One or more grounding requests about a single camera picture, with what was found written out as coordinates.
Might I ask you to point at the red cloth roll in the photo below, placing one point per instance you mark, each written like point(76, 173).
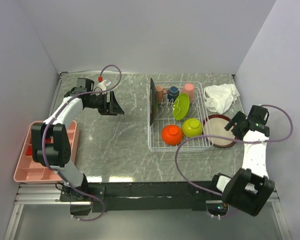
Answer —
point(48, 140)
point(29, 151)

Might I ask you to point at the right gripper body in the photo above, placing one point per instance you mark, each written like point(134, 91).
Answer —
point(236, 130)

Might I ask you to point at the black floral square plate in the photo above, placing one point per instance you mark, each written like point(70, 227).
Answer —
point(153, 102)

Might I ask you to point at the dark blue ceramic mug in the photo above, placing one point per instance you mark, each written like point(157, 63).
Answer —
point(173, 93)

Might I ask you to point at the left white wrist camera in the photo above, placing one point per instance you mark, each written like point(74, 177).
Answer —
point(102, 84)

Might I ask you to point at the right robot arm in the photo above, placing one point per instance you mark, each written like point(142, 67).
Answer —
point(249, 189)

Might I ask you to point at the aluminium frame rail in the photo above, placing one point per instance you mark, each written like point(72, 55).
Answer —
point(34, 194)

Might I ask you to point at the pink ceramic mug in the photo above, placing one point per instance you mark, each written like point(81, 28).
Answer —
point(160, 93)

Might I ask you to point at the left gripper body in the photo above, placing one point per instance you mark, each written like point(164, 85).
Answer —
point(99, 102)

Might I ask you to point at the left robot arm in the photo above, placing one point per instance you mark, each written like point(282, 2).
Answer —
point(56, 155)

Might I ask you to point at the white wire dish rack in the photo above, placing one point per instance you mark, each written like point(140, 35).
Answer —
point(163, 117)

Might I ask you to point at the green plate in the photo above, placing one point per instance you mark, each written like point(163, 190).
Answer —
point(181, 106)

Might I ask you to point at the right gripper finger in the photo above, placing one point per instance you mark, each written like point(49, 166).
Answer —
point(238, 118)
point(229, 125)

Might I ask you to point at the pink plastic cup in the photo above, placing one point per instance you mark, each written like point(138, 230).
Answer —
point(189, 89)

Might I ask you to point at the brown rimmed round plate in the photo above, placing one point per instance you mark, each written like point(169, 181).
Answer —
point(215, 125)

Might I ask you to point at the black base bar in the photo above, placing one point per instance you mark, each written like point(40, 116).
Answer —
point(133, 196)

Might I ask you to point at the orange bowl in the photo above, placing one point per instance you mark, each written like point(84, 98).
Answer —
point(172, 135)

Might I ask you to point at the green bowl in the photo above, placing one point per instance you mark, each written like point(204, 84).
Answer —
point(192, 127)

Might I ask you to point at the white cloth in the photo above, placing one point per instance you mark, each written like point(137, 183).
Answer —
point(219, 98)

